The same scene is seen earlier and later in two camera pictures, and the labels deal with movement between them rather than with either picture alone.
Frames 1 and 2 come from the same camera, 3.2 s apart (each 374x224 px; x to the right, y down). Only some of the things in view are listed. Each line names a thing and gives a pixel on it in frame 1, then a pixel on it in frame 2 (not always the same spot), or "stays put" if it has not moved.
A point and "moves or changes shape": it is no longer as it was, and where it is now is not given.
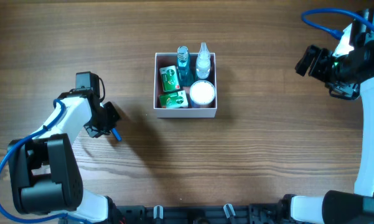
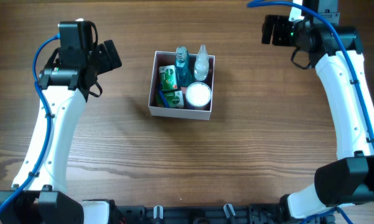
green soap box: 173,100 moves or changes shape
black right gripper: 318,64 to 284,32
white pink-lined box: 170,59 moves or changes shape
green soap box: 169,78 stays put
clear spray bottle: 203,61 stays put
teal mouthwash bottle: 186,77 stays put
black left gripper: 105,121 to 100,56
